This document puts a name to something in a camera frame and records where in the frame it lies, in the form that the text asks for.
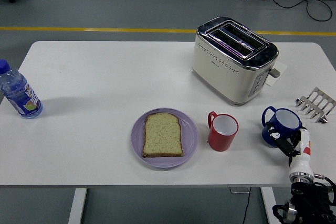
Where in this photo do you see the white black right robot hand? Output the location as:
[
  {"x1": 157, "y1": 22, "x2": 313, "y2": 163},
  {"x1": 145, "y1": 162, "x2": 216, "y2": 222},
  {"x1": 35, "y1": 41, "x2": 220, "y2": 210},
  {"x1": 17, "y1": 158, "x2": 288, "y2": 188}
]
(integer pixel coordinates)
[{"x1": 264, "y1": 121, "x2": 315, "y2": 177}]

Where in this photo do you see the blue cup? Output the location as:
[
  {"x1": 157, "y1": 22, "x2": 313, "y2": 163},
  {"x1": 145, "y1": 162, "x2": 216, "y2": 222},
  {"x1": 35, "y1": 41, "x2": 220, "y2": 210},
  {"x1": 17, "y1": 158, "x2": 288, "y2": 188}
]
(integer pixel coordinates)
[{"x1": 261, "y1": 106, "x2": 303, "y2": 148}]

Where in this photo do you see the red cup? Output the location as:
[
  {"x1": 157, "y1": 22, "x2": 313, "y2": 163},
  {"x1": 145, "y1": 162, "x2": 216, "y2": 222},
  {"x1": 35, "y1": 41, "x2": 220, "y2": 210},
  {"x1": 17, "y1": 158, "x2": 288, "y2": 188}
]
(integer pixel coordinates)
[{"x1": 207, "y1": 111, "x2": 239, "y2": 153}]

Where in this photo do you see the bread slice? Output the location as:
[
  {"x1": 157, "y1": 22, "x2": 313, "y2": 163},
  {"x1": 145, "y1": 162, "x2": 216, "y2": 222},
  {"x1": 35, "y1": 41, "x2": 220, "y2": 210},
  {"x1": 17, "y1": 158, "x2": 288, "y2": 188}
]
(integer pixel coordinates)
[{"x1": 142, "y1": 112, "x2": 184, "y2": 158}]

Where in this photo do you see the white table leg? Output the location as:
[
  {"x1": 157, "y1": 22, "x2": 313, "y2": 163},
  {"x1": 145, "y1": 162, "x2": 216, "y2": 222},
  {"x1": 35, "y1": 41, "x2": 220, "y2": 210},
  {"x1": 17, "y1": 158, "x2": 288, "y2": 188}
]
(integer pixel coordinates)
[
  {"x1": 68, "y1": 188, "x2": 88, "y2": 224},
  {"x1": 260, "y1": 187, "x2": 282, "y2": 224}
]

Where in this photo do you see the metal toast rack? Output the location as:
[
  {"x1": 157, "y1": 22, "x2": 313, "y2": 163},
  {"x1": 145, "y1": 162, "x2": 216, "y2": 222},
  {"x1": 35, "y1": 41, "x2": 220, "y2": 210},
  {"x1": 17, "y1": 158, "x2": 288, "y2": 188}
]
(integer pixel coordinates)
[{"x1": 294, "y1": 87, "x2": 336, "y2": 124}]

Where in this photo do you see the white card under toaster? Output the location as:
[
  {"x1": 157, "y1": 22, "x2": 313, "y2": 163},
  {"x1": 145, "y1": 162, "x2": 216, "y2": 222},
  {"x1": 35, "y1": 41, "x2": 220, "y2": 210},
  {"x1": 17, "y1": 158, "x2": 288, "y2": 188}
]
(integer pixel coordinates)
[{"x1": 264, "y1": 60, "x2": 288, "y2": 87}]

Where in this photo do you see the cream and chrome toaster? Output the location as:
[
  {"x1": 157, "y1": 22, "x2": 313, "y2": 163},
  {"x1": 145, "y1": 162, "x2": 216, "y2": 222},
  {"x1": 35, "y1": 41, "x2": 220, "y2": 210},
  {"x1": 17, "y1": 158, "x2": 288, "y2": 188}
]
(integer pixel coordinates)
[{"x1": 191, "y1": 16, "x2": 282, "y2": 107}]

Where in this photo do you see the purple plate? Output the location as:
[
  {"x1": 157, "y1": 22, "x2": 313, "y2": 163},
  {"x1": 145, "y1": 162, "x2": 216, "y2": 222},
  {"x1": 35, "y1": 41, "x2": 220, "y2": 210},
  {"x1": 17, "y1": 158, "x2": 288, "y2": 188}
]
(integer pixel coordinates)
[{"x1": 131, "y1": 107, "x2": 199, "y2": 169}]

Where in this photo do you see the blue-capped water bottle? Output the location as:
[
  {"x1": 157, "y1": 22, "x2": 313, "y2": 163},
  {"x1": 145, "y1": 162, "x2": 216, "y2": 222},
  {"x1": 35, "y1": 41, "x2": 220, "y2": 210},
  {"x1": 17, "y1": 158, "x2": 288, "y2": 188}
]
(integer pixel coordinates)
[{"x1": 0, "y1": 59, "x2": 44, "y2": 120}]

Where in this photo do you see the black cable under table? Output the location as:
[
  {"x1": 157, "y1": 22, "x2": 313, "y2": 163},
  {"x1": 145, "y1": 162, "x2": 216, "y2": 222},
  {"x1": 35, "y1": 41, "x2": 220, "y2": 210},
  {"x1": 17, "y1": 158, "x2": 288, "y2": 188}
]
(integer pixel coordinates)
[{"x1": 241, "y1": 187, "x2": 253, "y2": 224}]

